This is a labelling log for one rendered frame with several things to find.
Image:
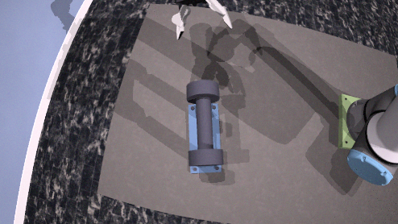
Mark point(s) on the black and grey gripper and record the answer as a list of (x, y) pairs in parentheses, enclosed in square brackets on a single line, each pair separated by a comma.
[(184, 11)]

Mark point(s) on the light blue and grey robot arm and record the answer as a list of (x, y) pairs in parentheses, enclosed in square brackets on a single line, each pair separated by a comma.
[(374, 156)]

